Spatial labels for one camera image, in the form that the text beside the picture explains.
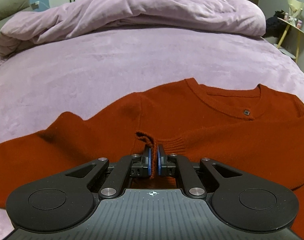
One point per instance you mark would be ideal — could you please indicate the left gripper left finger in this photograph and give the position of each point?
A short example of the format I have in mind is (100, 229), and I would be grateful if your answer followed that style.
(66, 199)

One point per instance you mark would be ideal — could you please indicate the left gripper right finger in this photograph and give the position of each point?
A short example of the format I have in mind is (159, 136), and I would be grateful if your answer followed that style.
(240, 199)

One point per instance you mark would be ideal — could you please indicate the red knit cardigan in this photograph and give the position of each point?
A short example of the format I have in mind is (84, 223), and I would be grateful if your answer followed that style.
(260, 131)

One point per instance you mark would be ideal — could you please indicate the purple bed sheet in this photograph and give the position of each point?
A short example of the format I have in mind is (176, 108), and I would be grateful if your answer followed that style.
(85, 74)

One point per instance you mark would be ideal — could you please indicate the wooden side table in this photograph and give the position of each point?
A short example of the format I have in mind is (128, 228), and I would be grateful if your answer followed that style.
(290, 41)

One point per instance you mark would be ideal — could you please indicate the purple duvet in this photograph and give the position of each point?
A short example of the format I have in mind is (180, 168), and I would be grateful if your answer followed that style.
(27, 29)

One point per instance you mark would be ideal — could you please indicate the white wall charger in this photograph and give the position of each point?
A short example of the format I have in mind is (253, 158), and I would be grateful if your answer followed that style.
(36, 4)

